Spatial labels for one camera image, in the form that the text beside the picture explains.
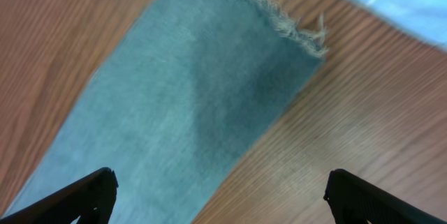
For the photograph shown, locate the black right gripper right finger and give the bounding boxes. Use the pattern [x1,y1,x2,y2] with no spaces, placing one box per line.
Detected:
[323,169,446,224]

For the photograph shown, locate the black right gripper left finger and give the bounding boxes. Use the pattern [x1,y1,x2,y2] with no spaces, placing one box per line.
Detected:
[1,167,119,224]

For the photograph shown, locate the blue denim jeans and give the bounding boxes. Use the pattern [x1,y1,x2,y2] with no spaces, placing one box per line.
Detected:
[8,0,326,223]

